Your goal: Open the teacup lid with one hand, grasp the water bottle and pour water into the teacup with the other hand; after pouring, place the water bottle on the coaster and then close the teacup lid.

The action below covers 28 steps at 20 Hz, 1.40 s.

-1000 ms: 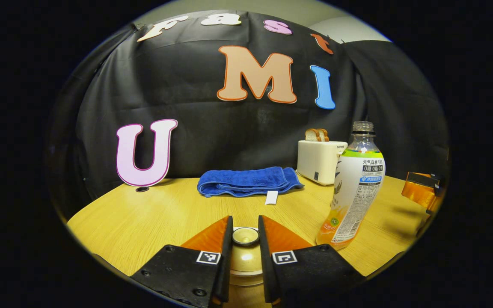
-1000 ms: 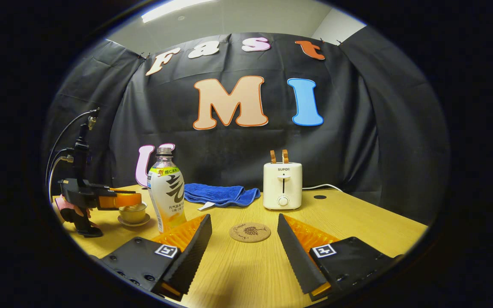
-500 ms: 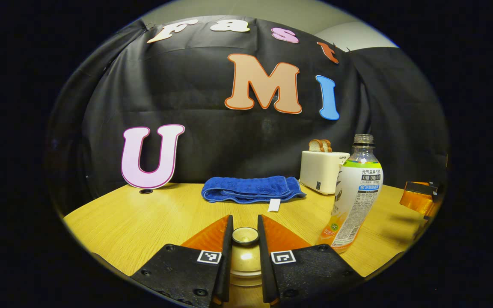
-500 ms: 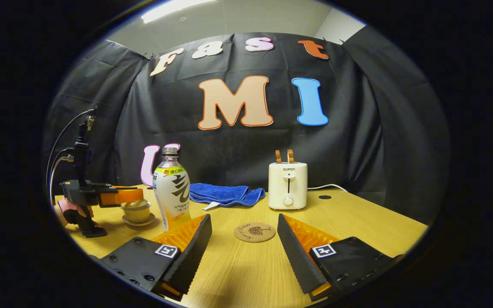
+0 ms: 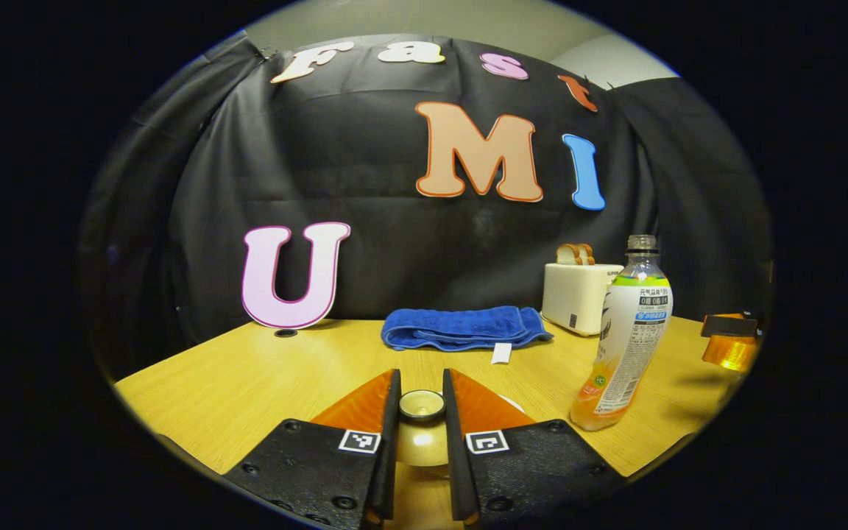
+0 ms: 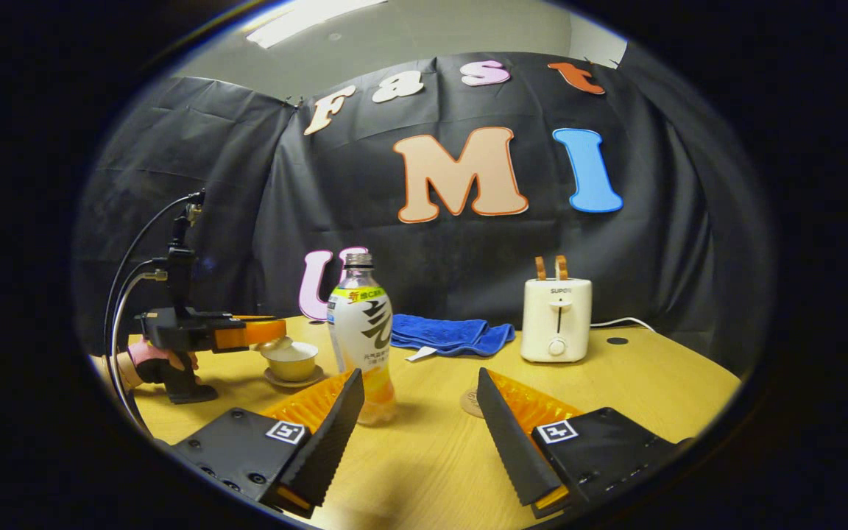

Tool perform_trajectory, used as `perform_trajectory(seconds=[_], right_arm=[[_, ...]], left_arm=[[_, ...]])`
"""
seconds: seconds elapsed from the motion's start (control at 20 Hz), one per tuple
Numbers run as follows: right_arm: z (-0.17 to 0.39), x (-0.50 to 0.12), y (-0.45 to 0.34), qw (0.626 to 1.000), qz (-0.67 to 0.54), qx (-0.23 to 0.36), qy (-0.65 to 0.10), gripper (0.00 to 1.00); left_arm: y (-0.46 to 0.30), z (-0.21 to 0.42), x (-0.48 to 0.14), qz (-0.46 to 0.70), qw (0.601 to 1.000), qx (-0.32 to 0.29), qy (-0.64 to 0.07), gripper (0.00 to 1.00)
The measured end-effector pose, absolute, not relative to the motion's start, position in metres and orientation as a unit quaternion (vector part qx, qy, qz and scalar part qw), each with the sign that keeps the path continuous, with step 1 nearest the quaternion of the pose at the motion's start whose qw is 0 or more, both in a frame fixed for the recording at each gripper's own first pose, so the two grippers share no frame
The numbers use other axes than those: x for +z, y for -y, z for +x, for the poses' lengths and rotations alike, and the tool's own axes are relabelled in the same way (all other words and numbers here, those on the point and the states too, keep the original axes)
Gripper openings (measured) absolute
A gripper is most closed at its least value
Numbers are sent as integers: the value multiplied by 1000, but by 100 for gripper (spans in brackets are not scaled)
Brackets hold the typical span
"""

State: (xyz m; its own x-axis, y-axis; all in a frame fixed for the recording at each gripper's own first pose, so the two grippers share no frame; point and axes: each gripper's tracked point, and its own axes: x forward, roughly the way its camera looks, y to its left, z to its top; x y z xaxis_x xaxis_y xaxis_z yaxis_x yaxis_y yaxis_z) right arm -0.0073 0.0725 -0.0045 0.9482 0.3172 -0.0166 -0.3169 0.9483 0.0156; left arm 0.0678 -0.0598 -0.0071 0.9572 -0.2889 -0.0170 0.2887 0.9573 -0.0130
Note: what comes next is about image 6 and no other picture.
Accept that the clear labelled water bottle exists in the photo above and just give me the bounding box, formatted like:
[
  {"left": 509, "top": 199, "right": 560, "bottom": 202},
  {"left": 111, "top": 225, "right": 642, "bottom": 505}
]
[{"left": 327, "top": 252, "right": 398, "bottom": 426}]

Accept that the white saucer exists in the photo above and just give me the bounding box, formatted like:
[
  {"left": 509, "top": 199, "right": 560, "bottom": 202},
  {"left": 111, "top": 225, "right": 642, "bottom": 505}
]
[{"left": 264, "top": 366, "right": 325, "bottom": 389}]

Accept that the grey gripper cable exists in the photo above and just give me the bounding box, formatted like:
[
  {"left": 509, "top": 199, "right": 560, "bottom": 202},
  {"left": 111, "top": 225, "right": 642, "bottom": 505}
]
[{"left": 110, "top": 271, "right": 169, "bottom": 435}]

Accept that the white toaster cable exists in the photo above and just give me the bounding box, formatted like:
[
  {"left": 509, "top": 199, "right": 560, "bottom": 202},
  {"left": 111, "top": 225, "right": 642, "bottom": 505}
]
[{"left": 590, "top": 317, "right": 657, "bottom": 334}]

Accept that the black backdrop cloth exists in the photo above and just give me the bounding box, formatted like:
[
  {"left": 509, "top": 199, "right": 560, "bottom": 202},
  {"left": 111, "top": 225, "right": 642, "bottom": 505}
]
[{"left": 74, "top": 40, "right": 774, "bottom": 376}]

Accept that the blue towel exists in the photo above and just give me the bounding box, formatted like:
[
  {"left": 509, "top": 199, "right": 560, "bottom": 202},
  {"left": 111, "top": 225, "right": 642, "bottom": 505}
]
[{"left": 391, "top": 314, "right": 517, "bottom": 362}]

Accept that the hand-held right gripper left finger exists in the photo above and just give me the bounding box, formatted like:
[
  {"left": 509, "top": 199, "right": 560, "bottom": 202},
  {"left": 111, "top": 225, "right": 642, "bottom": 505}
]
[{"left": 172, "top": 368, "right": 366, "bottom": 518}]

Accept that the white teacup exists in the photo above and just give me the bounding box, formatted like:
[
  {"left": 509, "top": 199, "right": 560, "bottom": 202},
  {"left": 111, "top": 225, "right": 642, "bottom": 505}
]
[{"left": 261, "top": 341, "right": 319, "bottom": 382}]

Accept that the white toaster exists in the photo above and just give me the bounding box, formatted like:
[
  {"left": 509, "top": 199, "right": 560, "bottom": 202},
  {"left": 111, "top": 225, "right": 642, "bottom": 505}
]
[{"left": 520, "top": 278, "right": 593, "bottom": 364}]

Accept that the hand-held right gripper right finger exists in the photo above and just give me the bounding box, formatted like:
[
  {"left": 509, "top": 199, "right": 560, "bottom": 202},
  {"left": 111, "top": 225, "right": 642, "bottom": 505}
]
[{"left": 476, "top": 367, "right": 690, "bottom": 518}]

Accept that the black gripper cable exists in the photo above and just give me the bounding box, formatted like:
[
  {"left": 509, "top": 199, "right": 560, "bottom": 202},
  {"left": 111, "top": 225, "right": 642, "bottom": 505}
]
[{"left": 102, "top": 191, "right": 204, "bottom": 354}]

